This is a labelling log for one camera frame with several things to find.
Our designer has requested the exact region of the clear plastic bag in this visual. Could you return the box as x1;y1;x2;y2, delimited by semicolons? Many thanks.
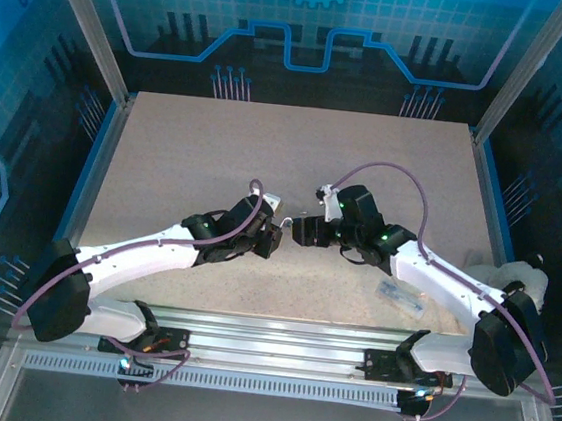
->
373;278;430;321

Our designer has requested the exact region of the black circuit board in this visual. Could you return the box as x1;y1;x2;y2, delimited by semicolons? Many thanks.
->
395;386;438;421
113;352;159;395

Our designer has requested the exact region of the white and black plush toy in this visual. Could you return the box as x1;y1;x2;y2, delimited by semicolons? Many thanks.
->
459;244;555;320

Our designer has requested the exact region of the aluminium front rail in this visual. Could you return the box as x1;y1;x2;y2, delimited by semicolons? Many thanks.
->
4;287;480;399

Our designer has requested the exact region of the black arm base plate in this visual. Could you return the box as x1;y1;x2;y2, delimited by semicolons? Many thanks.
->
96;319;193;363
360;347;457;390

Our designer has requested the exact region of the aluminium side rail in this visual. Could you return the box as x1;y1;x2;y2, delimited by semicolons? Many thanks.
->
456;128;530;266
53;87;137;255

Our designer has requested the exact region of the slotted grey cable duct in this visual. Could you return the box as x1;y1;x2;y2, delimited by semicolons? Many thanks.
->
22;349;407;411

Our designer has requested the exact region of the aluminium corner post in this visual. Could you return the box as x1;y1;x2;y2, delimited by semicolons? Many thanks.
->
27;0;143;108
470;0;562;155

